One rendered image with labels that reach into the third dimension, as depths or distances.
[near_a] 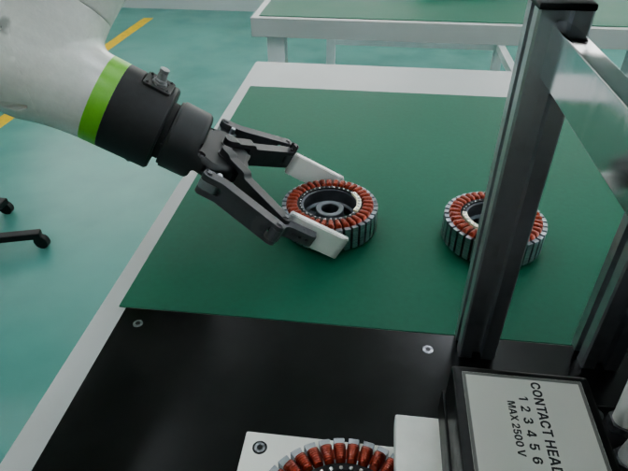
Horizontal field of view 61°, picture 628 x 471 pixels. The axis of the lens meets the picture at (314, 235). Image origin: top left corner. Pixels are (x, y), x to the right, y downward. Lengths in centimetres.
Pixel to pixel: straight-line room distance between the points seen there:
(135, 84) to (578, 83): 41
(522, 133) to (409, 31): 118
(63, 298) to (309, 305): 135
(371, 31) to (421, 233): 95
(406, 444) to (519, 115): 20
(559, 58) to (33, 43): 44
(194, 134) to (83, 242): 150
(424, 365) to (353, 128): 51
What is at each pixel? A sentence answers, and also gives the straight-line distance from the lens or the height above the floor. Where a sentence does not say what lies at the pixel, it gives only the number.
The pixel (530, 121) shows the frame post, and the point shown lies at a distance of 36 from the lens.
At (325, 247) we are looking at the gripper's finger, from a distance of 58.
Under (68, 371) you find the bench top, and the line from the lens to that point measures 53.
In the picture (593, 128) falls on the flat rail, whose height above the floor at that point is 102.
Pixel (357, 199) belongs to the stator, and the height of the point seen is 79.
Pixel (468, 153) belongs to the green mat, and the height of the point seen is 75.
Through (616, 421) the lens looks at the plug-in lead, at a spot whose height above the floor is 90.
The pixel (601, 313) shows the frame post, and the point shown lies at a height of 83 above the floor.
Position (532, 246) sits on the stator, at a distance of 61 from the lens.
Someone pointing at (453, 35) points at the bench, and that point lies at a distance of 154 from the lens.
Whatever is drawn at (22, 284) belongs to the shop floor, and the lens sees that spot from 193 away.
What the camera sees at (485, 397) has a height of 92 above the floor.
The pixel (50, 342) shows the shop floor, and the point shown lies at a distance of 169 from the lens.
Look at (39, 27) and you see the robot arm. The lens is 58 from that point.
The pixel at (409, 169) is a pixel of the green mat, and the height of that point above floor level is 75.
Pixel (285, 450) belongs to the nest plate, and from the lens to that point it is 40.
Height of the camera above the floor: 112
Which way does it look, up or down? 36 degrees down
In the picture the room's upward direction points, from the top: straight up
